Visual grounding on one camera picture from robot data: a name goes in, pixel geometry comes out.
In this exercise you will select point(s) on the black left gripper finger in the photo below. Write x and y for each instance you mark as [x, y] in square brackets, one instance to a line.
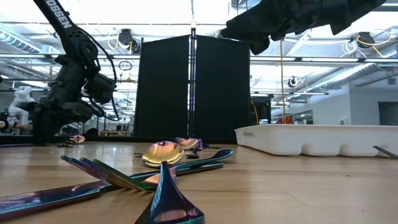
[45, 127]

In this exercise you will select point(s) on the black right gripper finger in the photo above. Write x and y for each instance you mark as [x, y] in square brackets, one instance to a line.
[259, 45]
[245, 26]

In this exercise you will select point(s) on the iridescent rainbow table knife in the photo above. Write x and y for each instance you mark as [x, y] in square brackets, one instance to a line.
[46, 199]

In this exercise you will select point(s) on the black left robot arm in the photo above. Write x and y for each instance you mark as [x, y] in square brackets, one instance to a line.
[59, 18]

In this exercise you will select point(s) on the small copper-bowl iridescent spoon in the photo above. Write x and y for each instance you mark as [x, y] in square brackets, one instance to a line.
[76, 139]

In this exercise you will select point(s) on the black equipment cabinet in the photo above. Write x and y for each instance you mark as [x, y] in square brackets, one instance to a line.
[262, 112]

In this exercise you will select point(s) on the black folding partition screen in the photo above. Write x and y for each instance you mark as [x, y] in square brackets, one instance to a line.
[161, 93]

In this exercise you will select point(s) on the white plastic cutlery tray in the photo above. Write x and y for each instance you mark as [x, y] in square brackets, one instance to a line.
[311, 140]

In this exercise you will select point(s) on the gold-bowl iridescent spoon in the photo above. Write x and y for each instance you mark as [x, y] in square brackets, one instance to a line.
[163, 154]

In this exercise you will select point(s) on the iridescent rainbow spoon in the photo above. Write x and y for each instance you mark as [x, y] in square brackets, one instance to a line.
[189, 144]

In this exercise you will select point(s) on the pink-bowl iridescent spoon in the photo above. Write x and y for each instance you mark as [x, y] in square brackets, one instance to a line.
[178, 140]

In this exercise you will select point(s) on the dark blue iridescent cutlery piece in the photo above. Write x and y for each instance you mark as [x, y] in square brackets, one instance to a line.
[192, 154]

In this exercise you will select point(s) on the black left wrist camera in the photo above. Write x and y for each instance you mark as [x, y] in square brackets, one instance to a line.
[101, 88]

